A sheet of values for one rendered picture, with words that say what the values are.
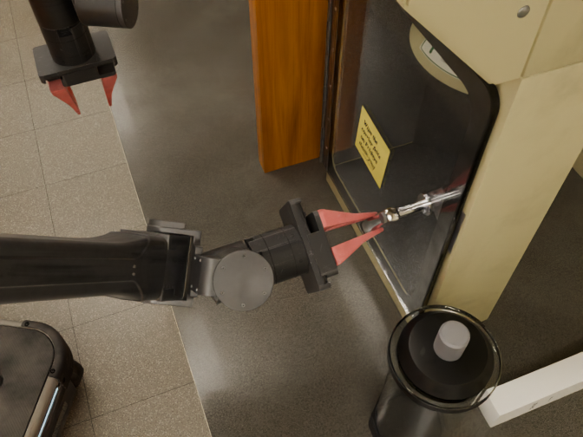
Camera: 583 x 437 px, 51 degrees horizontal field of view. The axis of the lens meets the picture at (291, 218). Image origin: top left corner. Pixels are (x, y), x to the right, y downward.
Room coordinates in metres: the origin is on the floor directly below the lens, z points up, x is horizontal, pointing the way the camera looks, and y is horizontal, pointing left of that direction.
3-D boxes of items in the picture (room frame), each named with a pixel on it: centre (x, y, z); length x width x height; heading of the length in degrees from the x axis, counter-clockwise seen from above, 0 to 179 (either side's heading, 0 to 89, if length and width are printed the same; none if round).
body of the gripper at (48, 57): (0.67, 0.29, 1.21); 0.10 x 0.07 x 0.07; 111
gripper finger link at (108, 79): (0.67, 0.28, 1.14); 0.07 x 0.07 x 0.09; 21
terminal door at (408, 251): (0.50, -0.11, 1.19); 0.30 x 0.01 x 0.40; 21
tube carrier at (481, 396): (0.25, -0.15, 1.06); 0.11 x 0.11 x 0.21
